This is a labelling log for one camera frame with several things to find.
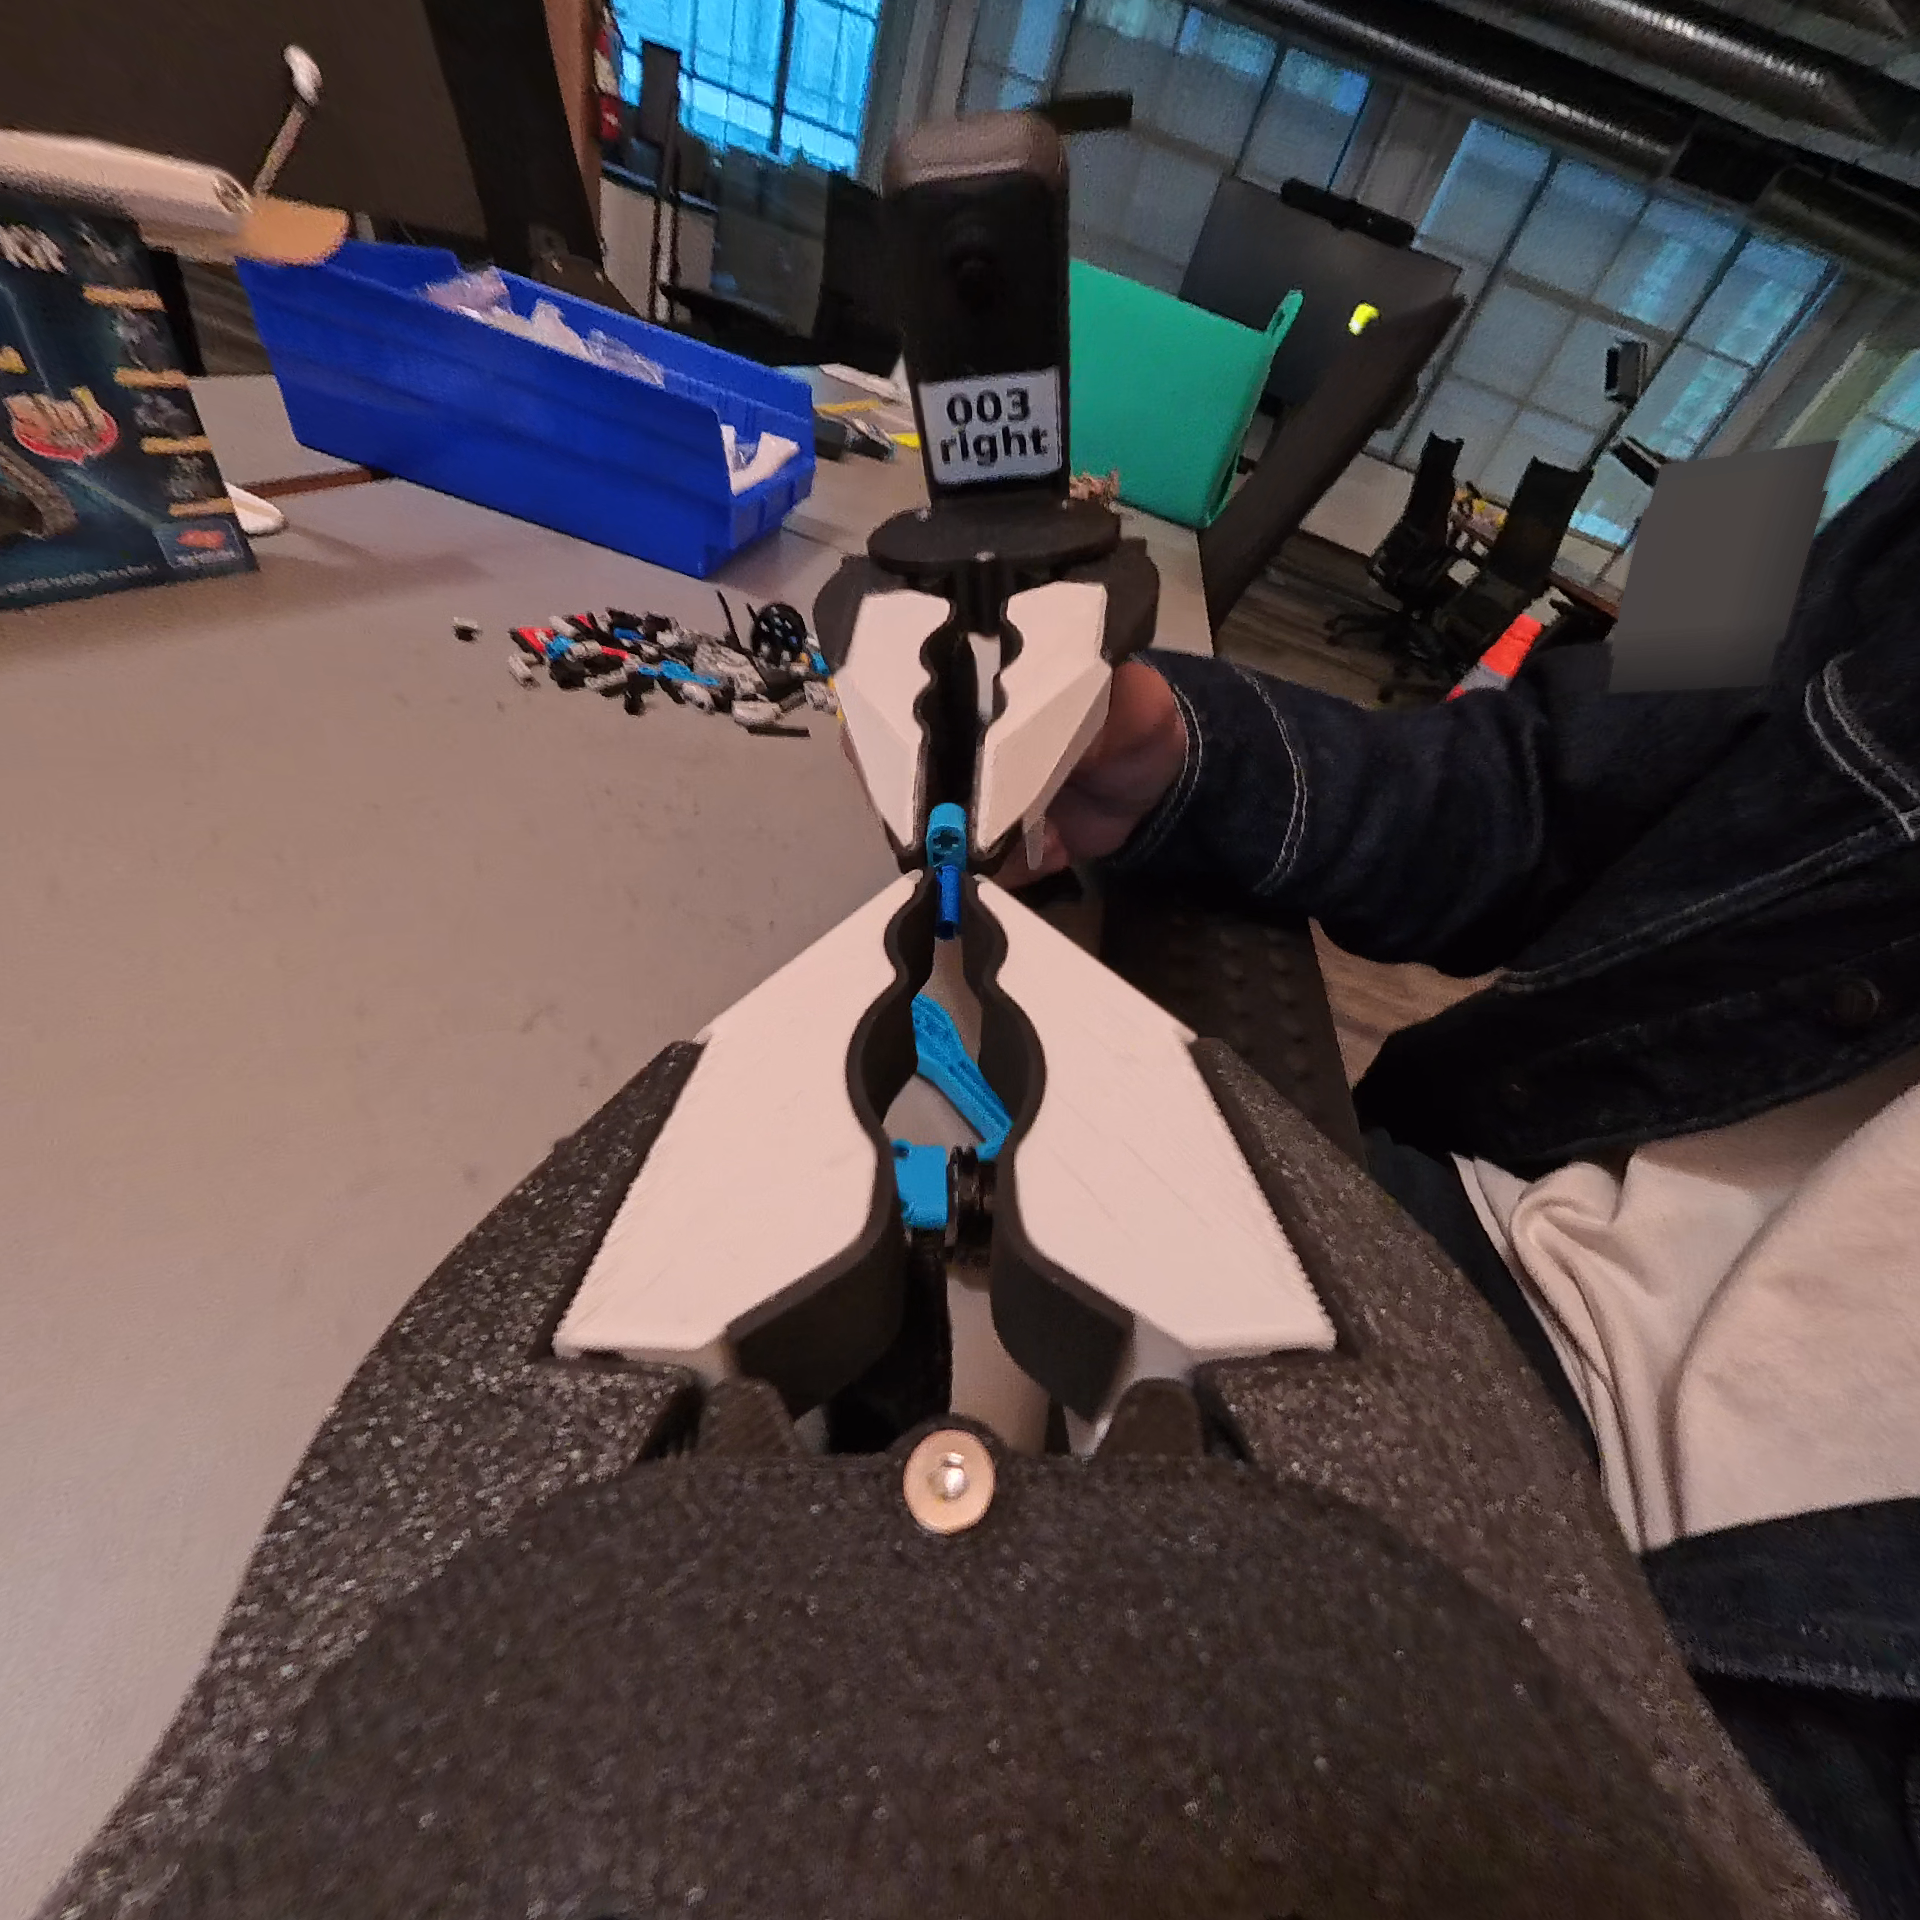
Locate person's right forearm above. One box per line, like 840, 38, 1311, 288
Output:
1127, 638, 1741, 999

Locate black monitor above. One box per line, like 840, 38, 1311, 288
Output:
1177, 176, 1469, 452

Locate blue plastic bin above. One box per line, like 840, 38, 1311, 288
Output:
233, 237, 821, 582

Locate small robot kit box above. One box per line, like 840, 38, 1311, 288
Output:
0, 188, 261, 612

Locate white desk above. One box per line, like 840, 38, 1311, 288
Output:
0, 358, 1221, 1920

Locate blue brick separator tool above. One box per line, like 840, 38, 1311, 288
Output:
909, 993, 1018, 1160

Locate cotton swab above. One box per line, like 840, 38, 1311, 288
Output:
252, 46, 328, 201

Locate black board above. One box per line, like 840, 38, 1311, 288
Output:
0, 0, 602, 376

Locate teal plastic tote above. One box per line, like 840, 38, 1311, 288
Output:
1065, 257, 1308, 529

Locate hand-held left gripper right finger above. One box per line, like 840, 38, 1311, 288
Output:
971, 877, 1340, 1421

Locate person's right hand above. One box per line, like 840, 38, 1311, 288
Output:
1035, 655, 1191, 889

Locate clear plastic bags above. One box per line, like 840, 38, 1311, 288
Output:
417, 267, 804, 496

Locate pile of small brick parts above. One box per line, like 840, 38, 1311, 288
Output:
451, 590, 845, 740

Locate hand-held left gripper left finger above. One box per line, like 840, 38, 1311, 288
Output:
552, 877, 923, 1373

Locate white bar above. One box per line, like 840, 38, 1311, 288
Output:
0, 128, 257, 249

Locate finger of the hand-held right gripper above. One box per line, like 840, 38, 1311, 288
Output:
968, 585, 1115, 867
833, 591, 952, 875

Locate black office chair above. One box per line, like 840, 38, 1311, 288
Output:
1329, 432, 1480, 703
1448, 449, 1600, 683

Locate orange striped cone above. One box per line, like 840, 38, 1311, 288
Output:
1443, 612, 1551, 710

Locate person's denim jacket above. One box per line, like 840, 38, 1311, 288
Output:
1352, 435, 1920, 1920

